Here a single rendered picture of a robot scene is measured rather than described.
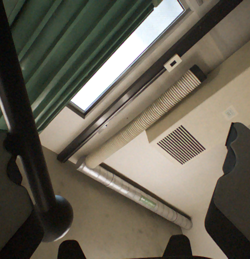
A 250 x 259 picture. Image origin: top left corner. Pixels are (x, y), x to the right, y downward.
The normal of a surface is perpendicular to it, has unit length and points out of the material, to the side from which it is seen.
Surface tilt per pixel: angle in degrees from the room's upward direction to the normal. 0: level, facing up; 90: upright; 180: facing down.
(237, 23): 90
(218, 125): 90
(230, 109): 90
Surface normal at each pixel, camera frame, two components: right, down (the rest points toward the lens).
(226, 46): 0.08, 0.58
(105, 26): 0.54, 0.80
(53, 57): 0.40, 0.77
